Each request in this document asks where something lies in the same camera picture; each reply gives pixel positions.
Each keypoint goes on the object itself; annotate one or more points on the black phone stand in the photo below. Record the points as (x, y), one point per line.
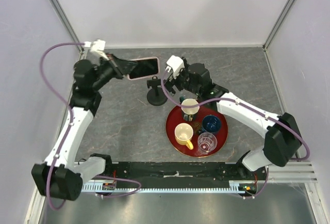
(155, 95)

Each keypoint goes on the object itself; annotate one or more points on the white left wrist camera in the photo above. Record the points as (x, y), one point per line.
(96, 48)

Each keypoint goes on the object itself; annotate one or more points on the yellow mug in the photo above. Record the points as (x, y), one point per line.
(183, 135)

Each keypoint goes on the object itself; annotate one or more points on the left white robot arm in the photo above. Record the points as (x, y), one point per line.
(59, 176)

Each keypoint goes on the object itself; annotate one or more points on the pink smartphone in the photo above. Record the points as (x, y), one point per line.
(146, 67)

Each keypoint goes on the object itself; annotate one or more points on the green mug white inside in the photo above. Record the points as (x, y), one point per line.
(189, 114)

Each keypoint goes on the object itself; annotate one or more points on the aluminium frame rail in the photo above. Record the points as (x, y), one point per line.
(64, 19)

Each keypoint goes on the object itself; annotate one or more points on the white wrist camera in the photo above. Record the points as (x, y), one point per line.
(96, 48)
(174, 65)

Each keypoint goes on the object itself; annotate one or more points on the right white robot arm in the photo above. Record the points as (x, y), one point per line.
(281, 134)

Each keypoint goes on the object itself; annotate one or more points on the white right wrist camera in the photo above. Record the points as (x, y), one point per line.
(174, 65)

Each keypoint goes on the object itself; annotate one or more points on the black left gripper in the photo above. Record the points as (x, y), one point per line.
(122, 68)

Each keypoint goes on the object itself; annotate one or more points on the red round tray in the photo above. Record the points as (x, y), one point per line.
(175, 118)

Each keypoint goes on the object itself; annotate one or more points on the blue mug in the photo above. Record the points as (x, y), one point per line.
(211, 124)

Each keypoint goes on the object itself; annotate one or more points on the blue slotted cable duct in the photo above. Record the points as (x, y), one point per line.
(102, 186)

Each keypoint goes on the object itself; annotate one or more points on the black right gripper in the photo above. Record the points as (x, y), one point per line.
(169, 84)

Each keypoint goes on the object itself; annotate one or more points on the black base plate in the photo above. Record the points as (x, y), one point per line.
(181, 173)

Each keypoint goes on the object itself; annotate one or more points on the clear glass tumbler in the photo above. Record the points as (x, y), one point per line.
(206, 143)

